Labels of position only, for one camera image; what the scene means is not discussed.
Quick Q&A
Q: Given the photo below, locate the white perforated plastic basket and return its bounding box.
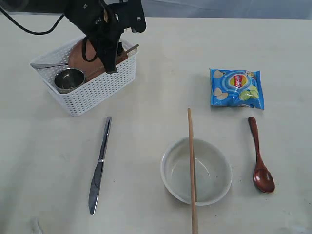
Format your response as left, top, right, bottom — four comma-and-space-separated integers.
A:
31, 36, 138, 117

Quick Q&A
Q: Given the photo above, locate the blue chips bag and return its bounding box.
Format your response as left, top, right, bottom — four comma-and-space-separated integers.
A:
210, 69, 265, 110

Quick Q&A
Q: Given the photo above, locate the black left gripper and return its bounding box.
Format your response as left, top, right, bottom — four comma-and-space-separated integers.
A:
63, 0, 146, 73

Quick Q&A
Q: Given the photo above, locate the silver table knife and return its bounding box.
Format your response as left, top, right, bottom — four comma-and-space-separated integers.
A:
88, 117, 112, 215

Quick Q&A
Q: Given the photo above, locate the light wooden chopstick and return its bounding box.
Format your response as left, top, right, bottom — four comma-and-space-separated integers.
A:
187, 108, 198, 234

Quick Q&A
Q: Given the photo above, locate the dark red wooden spoon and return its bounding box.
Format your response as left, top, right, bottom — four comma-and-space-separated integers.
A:
248, 117, 275, 194

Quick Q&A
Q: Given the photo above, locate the stainless steel cup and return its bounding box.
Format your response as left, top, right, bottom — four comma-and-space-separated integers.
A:
54, 68, 85, 94

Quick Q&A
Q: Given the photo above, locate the brown round plate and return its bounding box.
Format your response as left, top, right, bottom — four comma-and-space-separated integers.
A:
68, 40, 128, 82

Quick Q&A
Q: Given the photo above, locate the black cable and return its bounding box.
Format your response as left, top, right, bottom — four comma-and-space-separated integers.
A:
0, 4, 65, 35

